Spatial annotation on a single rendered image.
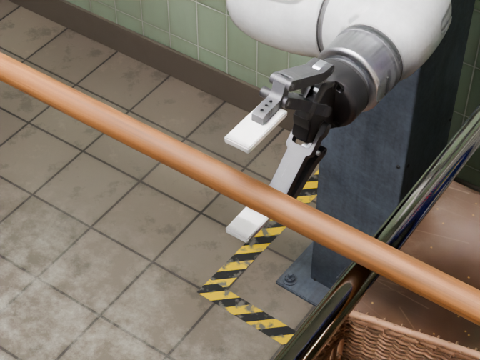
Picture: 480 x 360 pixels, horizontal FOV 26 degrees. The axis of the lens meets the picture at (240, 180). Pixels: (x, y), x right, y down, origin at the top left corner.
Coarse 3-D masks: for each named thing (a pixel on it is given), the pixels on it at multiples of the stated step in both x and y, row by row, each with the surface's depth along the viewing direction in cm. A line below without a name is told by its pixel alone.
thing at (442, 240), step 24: (456, 192) 193; (432, 216) 188; (456, 216) 188; (408, 240) 185; (432, 240) 185; (456, 240) 185; (432, 264) 181; (456, 264) 181; (384, 288) 177; (360, 312) 173; (384, 312) 173; (408, 312) 173; (432, 312) 173; (456, 336) 170
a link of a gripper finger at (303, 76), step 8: (304, 64) 112; (312, 64) 112; (328, 64) 112; (280, 72) 107; (288, 72) 107; (296, 72) 108; (304, 72) 109; (312, 72) 110; (320, 72) 110; (328, 72) 112; (272, 80) 106; (288, 80) 105; (296, 80) 106; (304, 80) 107; (312, 80) 109; (320, 80) 111; (288, 88) 105; (296, 88) 107
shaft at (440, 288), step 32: (0, 64) 121; (32, 96) 120; (64, 96) 117; (96, 128) 116; (128, 128) 113; (160, 160) 112; (192, 160) 110; (224, 192) 108; (256, 192) 106; (288, 224) 105; (320, 224) 103; (352, 256) 102; (384, 256) 100; (416, 288) 99; (448, 288) 97
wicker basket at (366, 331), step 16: (352, 320) 154; (368, 320) 152; (384, 320) 152; (336, 336) 156; (352, 336) 158; (368, 336) 155; (384, 336) 152; (400, 336) 150; (416, 336) 148; (432, 336) 147; (320, 352) 151; (336, 352) 160; (352, 352) 160; (368, 352) 157; (384, 352) 156; (400, 352) 153; (416, 352) 150; (432, 352) 148; (448, 352) 146; (464, 352) 144
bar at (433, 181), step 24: (456, 144) 116; (432, 168) 113; (456, 168) 114; (432, 192) 111; (408, 216) 108; (384, 240) 106; (336, 288) 102; (360, 288) 102; (312, 312) 100; (336, 312) 100; (312, 336) 98
